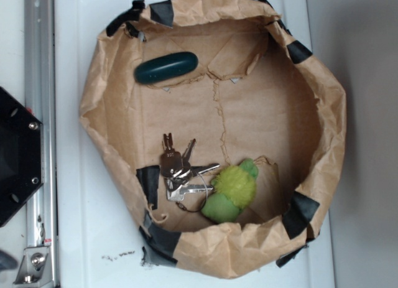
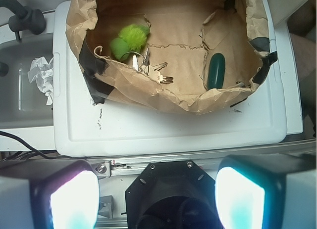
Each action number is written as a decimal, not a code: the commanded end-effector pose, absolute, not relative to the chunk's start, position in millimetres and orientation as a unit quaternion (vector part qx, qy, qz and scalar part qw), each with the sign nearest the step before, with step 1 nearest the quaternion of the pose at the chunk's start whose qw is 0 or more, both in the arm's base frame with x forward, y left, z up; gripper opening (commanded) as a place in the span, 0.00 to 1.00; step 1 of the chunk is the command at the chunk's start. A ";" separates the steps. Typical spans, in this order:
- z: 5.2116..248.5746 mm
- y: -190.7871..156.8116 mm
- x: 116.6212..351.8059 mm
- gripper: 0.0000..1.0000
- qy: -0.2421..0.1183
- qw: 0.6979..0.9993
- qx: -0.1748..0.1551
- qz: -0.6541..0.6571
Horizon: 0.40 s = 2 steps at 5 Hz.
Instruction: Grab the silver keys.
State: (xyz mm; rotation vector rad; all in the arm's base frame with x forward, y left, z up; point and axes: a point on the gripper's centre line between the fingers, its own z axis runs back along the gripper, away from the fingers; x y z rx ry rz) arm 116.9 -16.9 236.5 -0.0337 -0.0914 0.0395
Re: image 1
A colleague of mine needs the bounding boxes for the silver key bunch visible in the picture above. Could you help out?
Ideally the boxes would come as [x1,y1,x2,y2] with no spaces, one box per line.
[160,133,220,213]

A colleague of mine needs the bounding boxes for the green plush toy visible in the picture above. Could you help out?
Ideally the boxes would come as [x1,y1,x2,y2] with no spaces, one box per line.
[201,159,259,224]

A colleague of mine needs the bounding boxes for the brown paper bag bin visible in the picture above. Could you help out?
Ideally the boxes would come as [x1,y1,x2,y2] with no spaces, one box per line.
[80,0,346,279]

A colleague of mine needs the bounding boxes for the dark green oval case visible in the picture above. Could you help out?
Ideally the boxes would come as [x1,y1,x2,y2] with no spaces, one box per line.
[134,52,198,85]

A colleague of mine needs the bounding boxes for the aluminium extrusion rail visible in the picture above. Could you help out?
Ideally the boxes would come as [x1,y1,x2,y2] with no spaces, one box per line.
[24,0,60,287]

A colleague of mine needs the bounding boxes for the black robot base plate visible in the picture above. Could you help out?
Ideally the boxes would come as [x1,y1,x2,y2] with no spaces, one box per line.
[1,88,43,227]

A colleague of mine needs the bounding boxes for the silver corner bracket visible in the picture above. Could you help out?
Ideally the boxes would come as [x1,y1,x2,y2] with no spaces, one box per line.
[13,246,51,287]

